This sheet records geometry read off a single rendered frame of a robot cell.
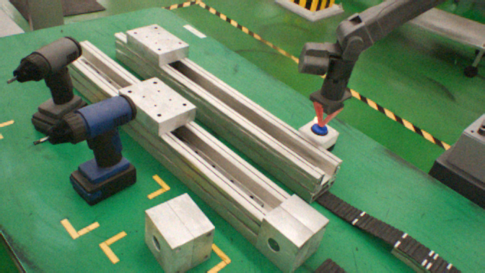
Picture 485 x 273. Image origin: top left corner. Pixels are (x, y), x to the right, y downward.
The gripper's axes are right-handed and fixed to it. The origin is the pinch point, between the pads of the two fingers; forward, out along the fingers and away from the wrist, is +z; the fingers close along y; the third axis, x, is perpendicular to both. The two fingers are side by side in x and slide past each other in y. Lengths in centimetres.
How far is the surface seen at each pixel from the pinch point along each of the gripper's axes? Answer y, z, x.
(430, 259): 13.0, 4.8, 39.0
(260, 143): 17.1, 2.6, -5.9
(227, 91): 10.5, 0.2, -24.8
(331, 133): -1.6, 2.3, 3.0
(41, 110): 52, 3, -46
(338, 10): -280, 82, -153
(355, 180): 1.8, 8.2, 14.9
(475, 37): -287, 57, -31
